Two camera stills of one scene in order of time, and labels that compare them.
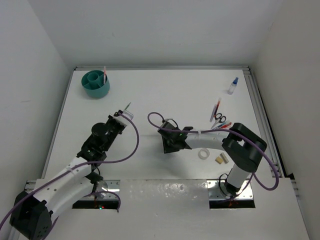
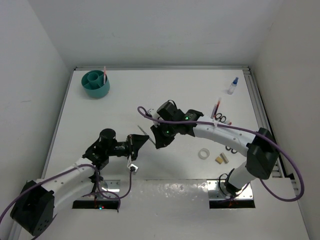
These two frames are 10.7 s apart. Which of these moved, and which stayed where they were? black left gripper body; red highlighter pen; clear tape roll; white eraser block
Moved: black left gripper body
Stayed: clear tape roll; red highlighter pen; white eraser block
